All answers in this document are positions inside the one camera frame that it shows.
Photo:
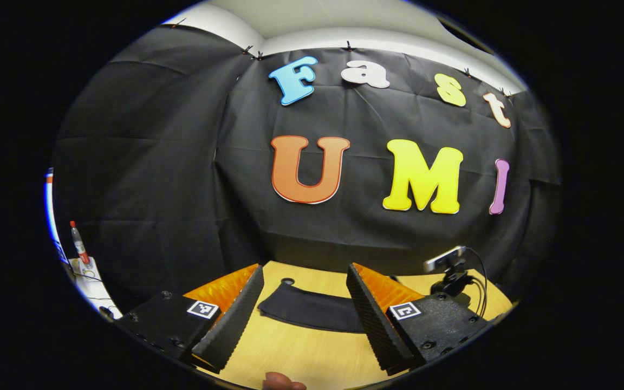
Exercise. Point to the dark blue jeans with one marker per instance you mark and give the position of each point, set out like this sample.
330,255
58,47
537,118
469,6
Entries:
312,309

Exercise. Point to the white side stand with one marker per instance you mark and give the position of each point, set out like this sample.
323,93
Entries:
92,284

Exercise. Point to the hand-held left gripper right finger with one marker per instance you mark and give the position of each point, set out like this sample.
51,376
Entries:
371,319

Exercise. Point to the black backdrop cloth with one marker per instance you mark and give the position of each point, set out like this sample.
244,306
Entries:
182,162

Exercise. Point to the red capped clear bottle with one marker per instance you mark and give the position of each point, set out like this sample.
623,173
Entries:
79,244

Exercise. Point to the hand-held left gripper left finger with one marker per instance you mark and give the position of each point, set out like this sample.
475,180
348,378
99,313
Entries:
233,319

